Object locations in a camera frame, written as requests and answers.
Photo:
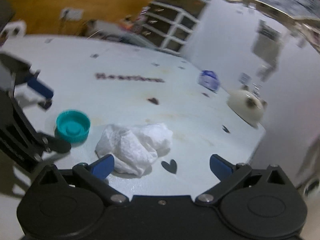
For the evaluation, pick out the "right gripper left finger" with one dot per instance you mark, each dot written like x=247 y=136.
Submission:
x=92 y=177

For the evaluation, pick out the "blue white tissue pack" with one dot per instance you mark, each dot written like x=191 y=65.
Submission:
x=208 y=79

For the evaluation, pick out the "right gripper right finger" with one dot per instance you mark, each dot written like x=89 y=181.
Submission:
x=231 y=178

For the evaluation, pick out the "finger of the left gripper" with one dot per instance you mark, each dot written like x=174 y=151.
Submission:
x=43 y=90

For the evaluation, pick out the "white drawer cabinet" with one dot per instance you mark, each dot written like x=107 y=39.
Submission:
x=167 y=28

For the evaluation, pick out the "white crumpled tissue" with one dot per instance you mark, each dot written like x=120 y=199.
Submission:
x=134 y=148

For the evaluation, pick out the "teal bottle cap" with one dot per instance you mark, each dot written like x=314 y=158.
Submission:
x=72 y=126

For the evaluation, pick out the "white wall socket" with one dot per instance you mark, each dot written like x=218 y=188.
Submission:
x=71 y=14

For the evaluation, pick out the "cat shaped white ornament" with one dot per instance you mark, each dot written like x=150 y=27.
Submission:
x=247 y=105

